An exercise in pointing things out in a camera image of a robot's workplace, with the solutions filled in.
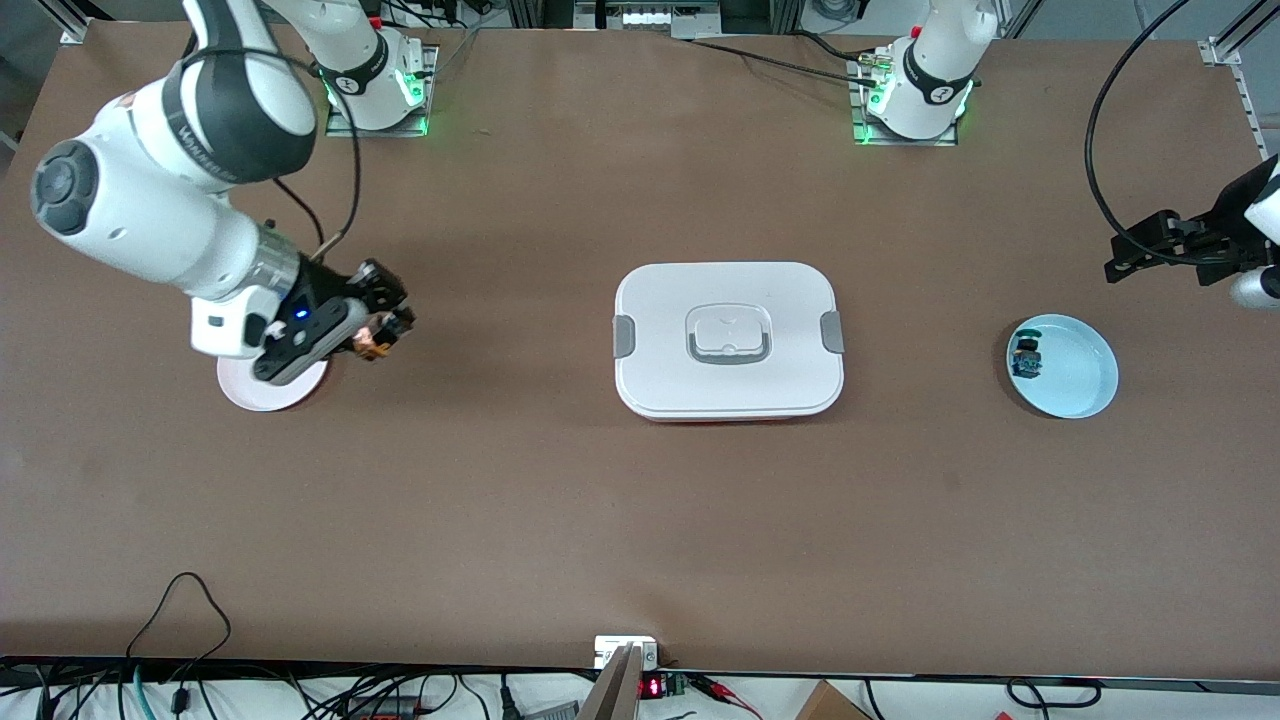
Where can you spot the white power strip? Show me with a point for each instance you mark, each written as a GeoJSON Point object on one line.
{"type": "Point", "coordinates": [650, 18]}

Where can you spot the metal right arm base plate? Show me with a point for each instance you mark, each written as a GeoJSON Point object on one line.
{"type": "Point", "coordinates": [345, 130]}

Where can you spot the aluminium frame corner profile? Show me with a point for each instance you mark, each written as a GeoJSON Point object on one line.
{"type": "Point", "coordinates": [72, 33]}
{"type": "Point", "coordinates": [1222, 50]}

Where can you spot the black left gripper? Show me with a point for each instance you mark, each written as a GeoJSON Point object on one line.
{"type": "Point", "coordinates": [1226, 222]}

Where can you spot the red digit display module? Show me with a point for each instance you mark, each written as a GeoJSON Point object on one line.
{"type": "Point", "coordinates": [651, 687]}

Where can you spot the perforated metal strip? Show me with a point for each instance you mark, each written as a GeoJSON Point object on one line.
{"type": "Point", "coordinates": [1250, 110]}

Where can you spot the grey power adapter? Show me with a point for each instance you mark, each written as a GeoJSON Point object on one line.
{"type": "Point", "coordinates": [550, 712]}

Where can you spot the green push button switch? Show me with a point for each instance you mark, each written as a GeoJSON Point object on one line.
{"type": "Point", "coordinates": [1025, 358]}

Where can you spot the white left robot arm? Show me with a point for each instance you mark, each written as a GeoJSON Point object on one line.
{"type": "Point", "coordinates": [935, 70]}

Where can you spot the white round plate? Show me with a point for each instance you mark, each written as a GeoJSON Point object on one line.
{"type": "Point", "coordinates": [260, 397]}

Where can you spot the orange push button switch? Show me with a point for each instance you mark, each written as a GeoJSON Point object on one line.
{"type": "Point", "coordinates": [372, 347]}

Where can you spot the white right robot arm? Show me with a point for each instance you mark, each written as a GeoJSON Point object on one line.
{"type": "Point", "coordinates": [130, 220]}

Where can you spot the white mounting bracket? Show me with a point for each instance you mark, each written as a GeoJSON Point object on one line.
{"type": "Point", "coordinates": [612, 645]}

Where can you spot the brown cardboard box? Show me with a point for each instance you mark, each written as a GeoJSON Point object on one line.
{"type": "Point", "coordinates": [825, 705]}

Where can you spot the aluminium profile bar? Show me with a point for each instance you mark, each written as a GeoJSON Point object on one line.
{"type": "Point", "coordinates": [610, 695]}

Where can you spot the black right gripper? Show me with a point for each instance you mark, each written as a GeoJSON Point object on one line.
{"type": "Point", "coordinates": [322, 287]}

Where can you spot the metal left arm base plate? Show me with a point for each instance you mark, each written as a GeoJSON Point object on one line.
{"type": "Point", "coordinates": [865, 137]}

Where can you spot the white lidded lunch box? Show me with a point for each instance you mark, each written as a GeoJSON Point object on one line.
{"type": "Point", "coordinates": [730, 300]}

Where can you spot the red black test leads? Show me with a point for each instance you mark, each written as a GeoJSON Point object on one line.
{"type": "Point", "coordinates": [735, 700]}

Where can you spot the light blue round plate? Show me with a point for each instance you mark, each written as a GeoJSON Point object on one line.
{"type": "Point", "coordinates": [1075, 370]}

